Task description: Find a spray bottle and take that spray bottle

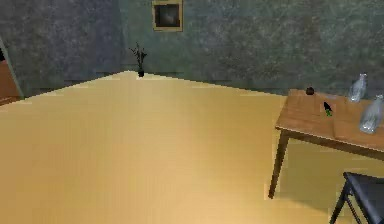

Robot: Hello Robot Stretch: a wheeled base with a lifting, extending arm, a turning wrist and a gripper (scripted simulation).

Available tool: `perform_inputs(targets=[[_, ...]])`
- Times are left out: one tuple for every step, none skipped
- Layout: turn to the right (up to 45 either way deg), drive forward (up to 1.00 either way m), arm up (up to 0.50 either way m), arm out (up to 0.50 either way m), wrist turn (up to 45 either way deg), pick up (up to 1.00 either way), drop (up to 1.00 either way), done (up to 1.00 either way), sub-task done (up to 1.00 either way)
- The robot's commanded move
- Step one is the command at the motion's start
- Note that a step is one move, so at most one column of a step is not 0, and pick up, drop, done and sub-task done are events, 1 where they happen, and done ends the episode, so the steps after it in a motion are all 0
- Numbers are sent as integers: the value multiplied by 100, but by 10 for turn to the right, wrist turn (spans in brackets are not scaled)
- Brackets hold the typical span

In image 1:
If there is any green spray bottle black top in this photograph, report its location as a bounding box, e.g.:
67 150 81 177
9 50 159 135
323 101 334 118

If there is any clear glass bottle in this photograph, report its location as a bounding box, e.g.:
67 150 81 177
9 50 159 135
348 73 368 103
358 94 384 135

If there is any dark potted house plant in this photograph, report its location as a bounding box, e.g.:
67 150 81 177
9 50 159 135
129 41 148 79

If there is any brown wooden table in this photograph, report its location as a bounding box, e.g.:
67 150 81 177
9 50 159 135
267 88 384 200

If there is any black chair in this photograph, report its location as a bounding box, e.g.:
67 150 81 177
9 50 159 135
328 171 384 224

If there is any gold framed wall picture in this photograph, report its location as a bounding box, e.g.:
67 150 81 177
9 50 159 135
151 0 184 33

